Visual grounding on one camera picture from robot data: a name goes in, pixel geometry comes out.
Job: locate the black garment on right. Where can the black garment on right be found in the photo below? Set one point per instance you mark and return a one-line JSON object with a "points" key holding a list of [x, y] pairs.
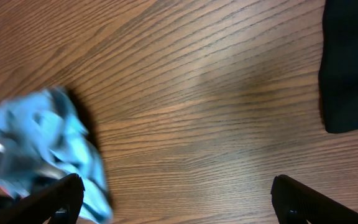
{"points": [[338, 73]]}

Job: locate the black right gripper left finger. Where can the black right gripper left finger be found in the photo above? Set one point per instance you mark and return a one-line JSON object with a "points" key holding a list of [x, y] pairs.
{"points": [[61, 202]]}

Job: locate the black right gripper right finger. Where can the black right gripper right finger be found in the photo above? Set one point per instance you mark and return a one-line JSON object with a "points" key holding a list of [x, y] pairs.
{"points": [[297, 203]]}

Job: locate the light blue printed t-shirt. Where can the light blue printed t-shirt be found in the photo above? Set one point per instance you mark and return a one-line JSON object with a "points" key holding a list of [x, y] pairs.
{"points": [[43, 141]]}

